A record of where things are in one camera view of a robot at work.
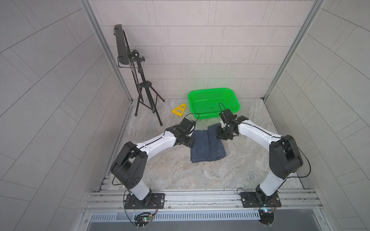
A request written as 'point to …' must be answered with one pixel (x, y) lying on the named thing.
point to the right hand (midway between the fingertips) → (215, 136)
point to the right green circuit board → (266, 217)
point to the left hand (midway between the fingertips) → (192, 139)
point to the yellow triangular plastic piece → (179, 109)
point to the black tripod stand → (148, 95)
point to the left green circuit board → (142, 219)
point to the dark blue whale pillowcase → (208, 147)
